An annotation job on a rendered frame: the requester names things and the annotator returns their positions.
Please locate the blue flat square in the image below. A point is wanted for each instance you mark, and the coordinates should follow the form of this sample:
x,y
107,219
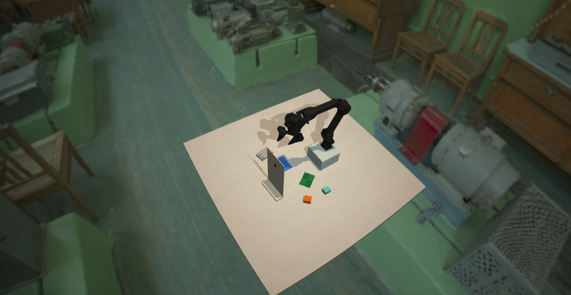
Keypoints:
x,y
285,163

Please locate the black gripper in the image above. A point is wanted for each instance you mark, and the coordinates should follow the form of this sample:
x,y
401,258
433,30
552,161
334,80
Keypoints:
x,y
293,131

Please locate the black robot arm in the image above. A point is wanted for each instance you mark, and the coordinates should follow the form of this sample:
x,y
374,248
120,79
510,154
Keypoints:
x,y
310,113

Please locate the green square mat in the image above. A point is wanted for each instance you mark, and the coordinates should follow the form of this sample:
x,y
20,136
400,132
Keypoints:
x,y
307,180

